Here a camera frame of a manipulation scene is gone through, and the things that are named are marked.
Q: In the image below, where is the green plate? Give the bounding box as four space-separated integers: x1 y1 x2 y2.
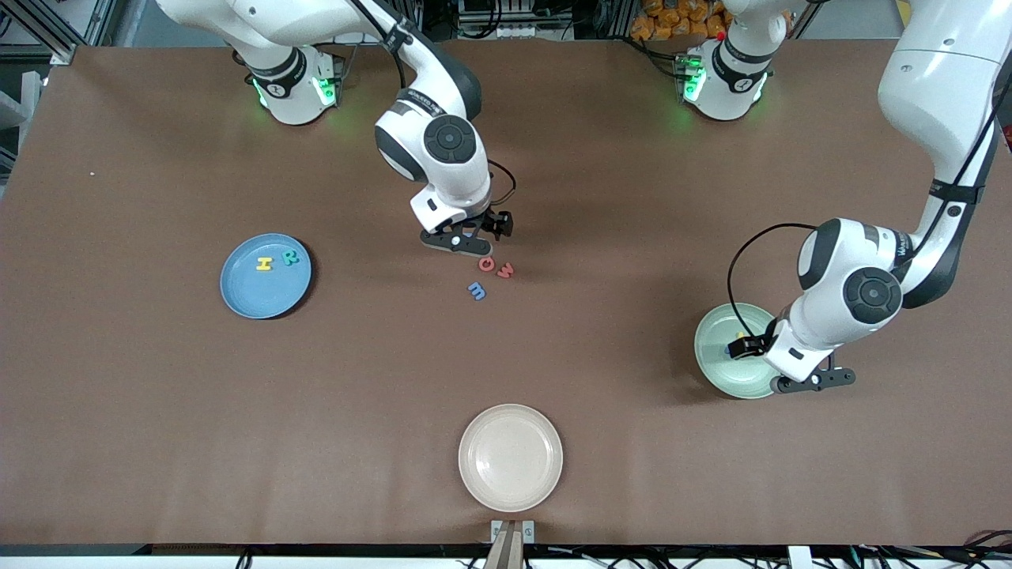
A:
694 303 791 400

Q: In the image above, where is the blue plate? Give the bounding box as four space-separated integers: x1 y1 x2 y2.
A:
220 233 312 320

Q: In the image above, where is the beige plate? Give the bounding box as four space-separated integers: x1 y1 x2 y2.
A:
458 404 564 513

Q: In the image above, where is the orange snack bag pile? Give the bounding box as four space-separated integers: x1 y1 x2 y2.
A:
630 0 732 42

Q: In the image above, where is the brown table cover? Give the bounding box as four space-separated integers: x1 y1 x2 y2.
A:
0 38 1012 546

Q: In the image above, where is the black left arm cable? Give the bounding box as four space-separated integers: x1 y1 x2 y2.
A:
727 67 1012 341

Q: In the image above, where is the dark frame post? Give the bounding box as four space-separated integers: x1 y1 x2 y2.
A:
597 0 635 40

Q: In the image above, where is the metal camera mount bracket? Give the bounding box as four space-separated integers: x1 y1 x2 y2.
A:
490 519 536 545

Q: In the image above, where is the tan camera support post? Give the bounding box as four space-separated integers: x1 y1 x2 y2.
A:
484 528 524 569

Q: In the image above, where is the grey side frame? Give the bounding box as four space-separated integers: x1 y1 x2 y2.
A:
0 70 42 187

